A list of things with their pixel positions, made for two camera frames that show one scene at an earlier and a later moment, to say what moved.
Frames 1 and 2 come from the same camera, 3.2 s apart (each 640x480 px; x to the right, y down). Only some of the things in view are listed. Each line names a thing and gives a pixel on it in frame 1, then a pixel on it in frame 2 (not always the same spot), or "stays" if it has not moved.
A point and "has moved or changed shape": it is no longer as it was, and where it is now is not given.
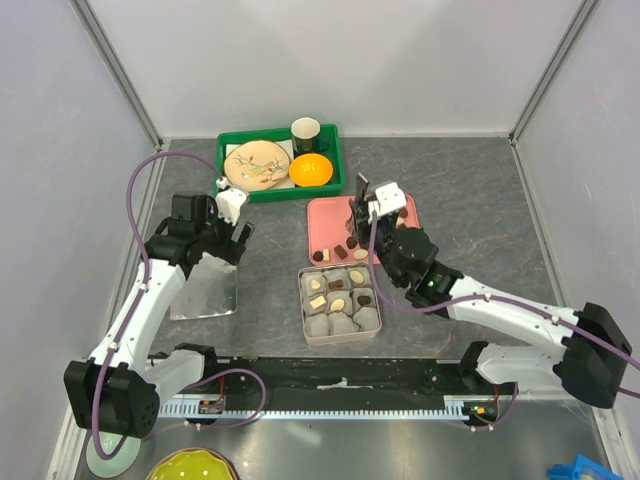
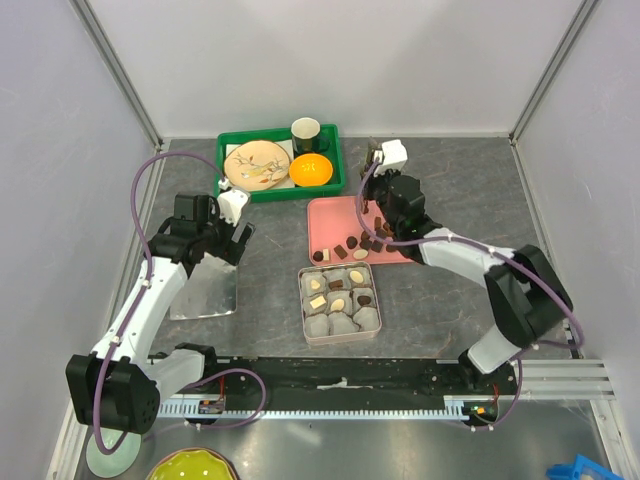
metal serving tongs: (360, 210) has moved or changed shape
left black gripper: (229, 250) stays
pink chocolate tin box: (338, 302) stays
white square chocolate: (318, 302) stays
